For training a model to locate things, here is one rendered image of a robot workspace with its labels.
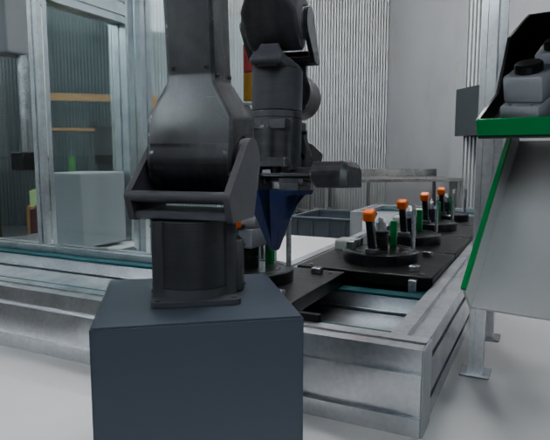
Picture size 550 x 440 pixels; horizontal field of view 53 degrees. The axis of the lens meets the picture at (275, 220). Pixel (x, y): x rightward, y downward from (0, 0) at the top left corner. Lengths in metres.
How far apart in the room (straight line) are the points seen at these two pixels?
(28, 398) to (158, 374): 0.44
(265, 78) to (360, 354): 0.32
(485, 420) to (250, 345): 0.41
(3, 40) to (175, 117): 1.24
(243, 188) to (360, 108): 9.95
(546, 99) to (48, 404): 0.69
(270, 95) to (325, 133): 9.50
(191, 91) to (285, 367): 0.21
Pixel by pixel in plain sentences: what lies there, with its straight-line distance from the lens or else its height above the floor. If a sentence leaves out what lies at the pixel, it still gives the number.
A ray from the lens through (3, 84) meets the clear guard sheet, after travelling 2.05.
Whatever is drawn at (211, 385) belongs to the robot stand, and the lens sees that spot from 0.38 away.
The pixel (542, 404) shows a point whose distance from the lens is 0.79.
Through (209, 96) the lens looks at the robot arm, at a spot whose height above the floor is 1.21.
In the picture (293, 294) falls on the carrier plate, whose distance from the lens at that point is 0.79.
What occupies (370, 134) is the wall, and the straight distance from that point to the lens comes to 10.39.
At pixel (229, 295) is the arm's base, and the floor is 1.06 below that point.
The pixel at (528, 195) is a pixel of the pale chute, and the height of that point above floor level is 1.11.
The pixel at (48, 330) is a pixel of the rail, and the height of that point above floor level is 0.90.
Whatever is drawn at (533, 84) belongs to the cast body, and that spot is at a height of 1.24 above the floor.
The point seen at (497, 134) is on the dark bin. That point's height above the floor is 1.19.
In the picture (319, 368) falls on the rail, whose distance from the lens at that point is 0.67.
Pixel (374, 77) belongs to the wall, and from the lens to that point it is 10.49.
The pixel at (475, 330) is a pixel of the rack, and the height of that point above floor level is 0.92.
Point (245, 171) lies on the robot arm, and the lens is 0.41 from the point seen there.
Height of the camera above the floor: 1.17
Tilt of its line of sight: 7 degrees down
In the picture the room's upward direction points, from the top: straight up
